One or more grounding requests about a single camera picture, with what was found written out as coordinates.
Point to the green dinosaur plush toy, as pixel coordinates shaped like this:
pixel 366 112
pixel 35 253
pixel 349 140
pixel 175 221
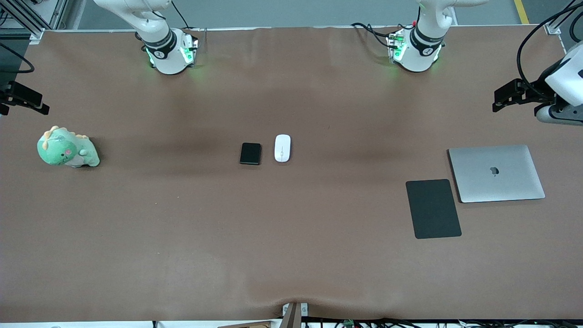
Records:
pixel 63 149

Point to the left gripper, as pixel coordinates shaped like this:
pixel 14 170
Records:
pixel 534 93

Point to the white computer mouse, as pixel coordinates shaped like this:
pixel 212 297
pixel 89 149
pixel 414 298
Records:
pixel 282 148

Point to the metal corner bracket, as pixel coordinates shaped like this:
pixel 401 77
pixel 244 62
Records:
pixel 552 28

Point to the aluminium frame profile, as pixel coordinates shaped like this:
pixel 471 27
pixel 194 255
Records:
pixel 57 11

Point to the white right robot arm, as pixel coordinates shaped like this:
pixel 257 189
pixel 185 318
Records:
pixel 166 55

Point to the black phone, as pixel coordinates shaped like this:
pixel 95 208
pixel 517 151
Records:
pixel 251 153

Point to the brown table cover mat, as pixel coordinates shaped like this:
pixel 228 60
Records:
pixel 273 228

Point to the black mouse pad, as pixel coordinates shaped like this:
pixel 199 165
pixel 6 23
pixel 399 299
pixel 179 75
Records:
pixel 433 208

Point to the silver laptop with apple logo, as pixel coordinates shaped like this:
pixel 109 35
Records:
pixel 496 173

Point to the camera mount post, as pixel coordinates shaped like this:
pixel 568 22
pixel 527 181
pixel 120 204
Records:
pixel 291 316

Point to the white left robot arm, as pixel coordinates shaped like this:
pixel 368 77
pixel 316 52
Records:
pixel 416 53

